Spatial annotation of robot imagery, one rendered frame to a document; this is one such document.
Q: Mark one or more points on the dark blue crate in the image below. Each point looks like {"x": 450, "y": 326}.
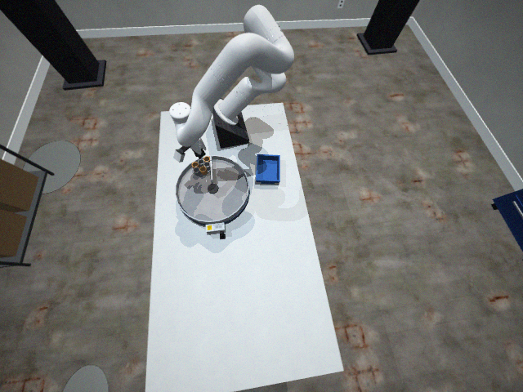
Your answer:
{"x": 268, "y": 169}

